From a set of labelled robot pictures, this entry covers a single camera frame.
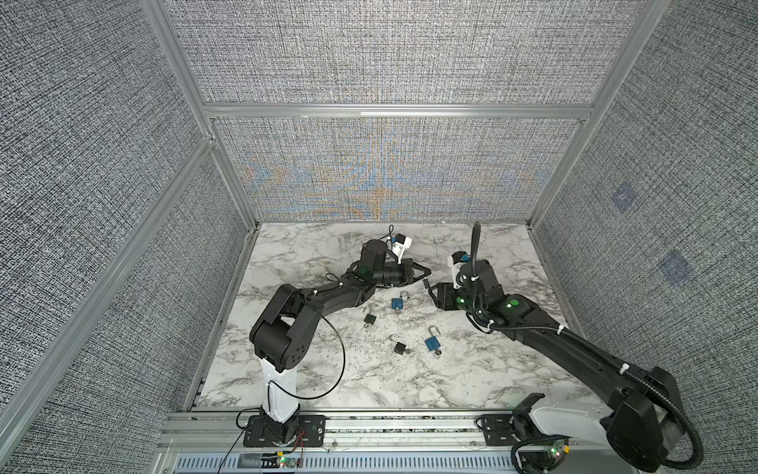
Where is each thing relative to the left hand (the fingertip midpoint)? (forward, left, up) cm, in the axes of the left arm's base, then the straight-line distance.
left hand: (431, 274), depth 84 cm
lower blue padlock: (-13, -1, -17) cm, 21 cm away
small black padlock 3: (-13, +9, -18) cm, 24 cm away
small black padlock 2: (-4, +18, -17) cm, 25 cm away
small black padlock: (-2, +1, -2) cm, 3 cm away
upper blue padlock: (+1, +9, -17) cm, 19 cm away
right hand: (-4, -1, -1) cm, 4 cm away
